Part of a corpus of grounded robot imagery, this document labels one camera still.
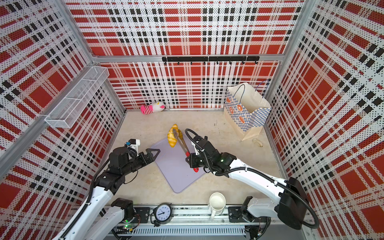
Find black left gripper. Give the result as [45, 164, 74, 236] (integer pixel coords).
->
[122, 148, 161, 175]

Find fake croissant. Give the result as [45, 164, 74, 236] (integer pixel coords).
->
[167, 124, 179, 148]

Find steel tongs red handles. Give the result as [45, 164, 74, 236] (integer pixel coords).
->
[173, 129, 190, 160]

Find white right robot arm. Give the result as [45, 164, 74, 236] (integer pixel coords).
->
[185, 129, 320, 230]

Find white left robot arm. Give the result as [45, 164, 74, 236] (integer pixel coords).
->
[54, 140, 161, 240]

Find blue checkered paper bag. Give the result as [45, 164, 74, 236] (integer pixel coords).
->
[224, 83, 272, 141]

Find lilac plastic tray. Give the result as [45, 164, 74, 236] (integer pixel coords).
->
[151, 138, 206, 194]

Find white mug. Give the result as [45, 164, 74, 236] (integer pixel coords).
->
[208, 193, 227, 221]

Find pink white plush toy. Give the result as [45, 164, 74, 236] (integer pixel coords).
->
[140, 102, 166, 115]

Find cream wristwatch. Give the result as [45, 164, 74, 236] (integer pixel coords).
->
[252, 139, 264, 148]

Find black round clock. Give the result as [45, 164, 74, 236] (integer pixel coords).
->
[152, 203, 174, 227]

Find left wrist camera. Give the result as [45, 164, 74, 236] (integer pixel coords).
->
[125, 139, 141, 154]

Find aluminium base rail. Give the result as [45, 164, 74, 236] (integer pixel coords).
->
[61, 203, 301, 240]

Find white wire mesh basket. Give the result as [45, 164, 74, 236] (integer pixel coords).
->
[45, 66, 109, 129]

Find black hook rail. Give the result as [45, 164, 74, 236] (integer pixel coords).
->
[162, 56, 260, 64]

